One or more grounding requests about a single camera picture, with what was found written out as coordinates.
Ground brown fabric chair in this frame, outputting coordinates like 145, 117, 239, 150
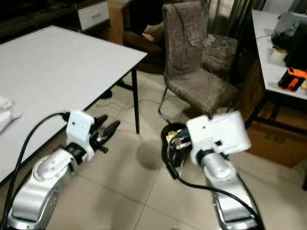
157, 1, 239, 121

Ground grey device on table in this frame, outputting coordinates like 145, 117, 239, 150
271, 11, 307, 50

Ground white side table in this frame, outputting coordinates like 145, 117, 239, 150
251, 9, 307, 101

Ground orange black tool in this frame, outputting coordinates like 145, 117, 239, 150
277, 67, 307, 92

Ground grey striped curtain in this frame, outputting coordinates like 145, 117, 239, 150
201, 0, 269, 43

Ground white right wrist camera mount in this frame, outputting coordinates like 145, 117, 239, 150
186, 111, 253, 165

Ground patterned brown cushion seat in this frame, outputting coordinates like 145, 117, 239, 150
202, 34, 239, 77

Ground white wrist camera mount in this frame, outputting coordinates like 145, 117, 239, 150
186, 111, 253, 165
66, 110, 96, 161

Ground small white cup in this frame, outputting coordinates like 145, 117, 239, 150
271, 47, 289, 66

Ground brown cardboard box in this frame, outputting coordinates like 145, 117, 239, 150
244, 119, 307, 168

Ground crumpled white paper trash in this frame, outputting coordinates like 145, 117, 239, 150
0, 97, 23, 133

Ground white table with black legs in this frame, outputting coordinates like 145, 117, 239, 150
0, 25, 148, 185

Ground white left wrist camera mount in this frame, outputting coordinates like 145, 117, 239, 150
66, 110, 96, 161

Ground black round rubbish bin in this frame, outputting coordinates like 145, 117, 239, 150
160, 123, 190, 169

